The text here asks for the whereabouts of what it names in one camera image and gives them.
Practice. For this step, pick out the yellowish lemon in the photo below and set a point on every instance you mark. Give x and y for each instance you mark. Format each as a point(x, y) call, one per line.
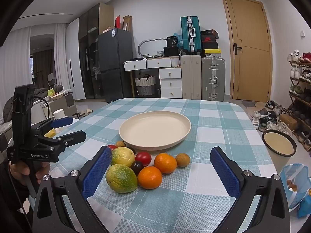
point(122, 157)

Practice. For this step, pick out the brown longan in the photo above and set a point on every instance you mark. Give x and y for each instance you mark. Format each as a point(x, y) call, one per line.
point(182, 159)
point(120, 144)

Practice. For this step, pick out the small white basket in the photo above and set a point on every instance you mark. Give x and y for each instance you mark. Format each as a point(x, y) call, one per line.
point(160, 53)

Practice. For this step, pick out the wooden shoe rack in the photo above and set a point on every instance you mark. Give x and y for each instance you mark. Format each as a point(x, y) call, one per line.
point(300, 97)

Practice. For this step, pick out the oval mirror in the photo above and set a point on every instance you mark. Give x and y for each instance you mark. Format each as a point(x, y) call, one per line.
point(141, 46)

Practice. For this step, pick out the teal suitcase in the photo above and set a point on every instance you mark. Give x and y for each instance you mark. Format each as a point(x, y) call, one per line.
point(190, 35)

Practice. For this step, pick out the wicker basket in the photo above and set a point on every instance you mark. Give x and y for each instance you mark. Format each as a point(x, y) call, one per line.
point(145, 86)

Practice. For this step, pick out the cream conical bin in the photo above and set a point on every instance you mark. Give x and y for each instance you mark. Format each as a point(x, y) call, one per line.
point(279, 143)

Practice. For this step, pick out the cream round plate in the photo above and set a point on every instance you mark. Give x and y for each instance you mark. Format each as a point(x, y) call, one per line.
point(155, 131)

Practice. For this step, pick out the beige suitcase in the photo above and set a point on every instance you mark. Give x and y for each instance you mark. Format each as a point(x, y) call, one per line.
point(191, 77)

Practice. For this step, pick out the dark grey fridge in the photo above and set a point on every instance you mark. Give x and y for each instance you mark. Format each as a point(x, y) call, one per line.
point(115, 63)

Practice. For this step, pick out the black printed bag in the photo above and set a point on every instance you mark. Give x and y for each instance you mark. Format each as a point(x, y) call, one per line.
point(172, 41)

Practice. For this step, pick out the white wardrobe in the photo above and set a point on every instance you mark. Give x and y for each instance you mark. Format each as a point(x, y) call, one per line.
point(74, 58)

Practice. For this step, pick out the tall dark glass cabinet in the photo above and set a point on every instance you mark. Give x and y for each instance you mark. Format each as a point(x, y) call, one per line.
point(91, 41)

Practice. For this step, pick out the black storage box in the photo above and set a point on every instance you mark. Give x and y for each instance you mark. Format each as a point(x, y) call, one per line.
point(171, 51)

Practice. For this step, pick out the yellow sponge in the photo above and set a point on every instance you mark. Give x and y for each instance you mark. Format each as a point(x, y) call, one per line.
point(49, 133)

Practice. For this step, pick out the person's left hand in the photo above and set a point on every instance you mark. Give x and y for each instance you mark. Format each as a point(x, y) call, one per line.
point(19, 168)

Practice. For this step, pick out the cardboard box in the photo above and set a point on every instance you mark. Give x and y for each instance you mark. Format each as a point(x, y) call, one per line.
point(127, 23)

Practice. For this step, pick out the orange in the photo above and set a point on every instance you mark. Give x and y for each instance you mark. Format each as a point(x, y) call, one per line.
point(165, 163)
point(150, 177)

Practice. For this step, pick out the red tomato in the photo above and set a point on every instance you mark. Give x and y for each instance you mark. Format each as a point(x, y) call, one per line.
point(111, 147)
point(143, 157)

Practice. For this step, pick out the pair of beige slippers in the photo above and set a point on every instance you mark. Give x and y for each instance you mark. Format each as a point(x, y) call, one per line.
point(85, 112)

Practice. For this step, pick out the dark plum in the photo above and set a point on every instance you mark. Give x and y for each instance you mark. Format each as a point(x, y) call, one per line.
point(136, 167)

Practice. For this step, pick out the silver suitcase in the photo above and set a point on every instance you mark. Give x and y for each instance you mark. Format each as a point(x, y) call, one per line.
point(213, 77)

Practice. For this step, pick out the scattered pile of shoes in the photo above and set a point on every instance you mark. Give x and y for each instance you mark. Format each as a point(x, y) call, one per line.
point(267, 120)

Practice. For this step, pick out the white cup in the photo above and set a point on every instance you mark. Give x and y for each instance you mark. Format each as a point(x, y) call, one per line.
point(59, 113)

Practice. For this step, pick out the greenish lemon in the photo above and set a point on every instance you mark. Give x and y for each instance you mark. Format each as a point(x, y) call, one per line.
point(121, 178)

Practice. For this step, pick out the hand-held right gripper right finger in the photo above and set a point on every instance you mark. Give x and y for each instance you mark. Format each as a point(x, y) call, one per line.
point(223, 172)

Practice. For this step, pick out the yellow and black shoe box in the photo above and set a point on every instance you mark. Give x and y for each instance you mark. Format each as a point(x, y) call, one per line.
point(212, 53)

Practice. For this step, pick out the teal checked tablecloth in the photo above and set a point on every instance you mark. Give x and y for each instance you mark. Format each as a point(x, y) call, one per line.
point(194, 199)

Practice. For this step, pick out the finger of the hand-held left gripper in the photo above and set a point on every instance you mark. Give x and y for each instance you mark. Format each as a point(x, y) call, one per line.
point(62, 122)
point(73, 137)

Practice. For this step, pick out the wooden door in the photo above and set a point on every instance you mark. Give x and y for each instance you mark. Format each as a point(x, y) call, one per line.
point(247, 53)

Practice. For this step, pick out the person's left forearm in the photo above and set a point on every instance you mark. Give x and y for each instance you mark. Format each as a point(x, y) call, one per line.
point(12, 199)

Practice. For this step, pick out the white curtain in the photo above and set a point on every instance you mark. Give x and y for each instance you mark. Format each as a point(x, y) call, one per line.
point(14, 68)

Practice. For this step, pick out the blue plastic bag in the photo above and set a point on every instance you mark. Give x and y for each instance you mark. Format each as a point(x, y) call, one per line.
point(296, 174)

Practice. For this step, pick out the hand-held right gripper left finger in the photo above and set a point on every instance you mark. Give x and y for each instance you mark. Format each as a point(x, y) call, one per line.
point(97, 172)

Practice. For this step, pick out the white drawer desk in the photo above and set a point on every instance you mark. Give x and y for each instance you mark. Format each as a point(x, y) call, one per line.
point(170, 77)

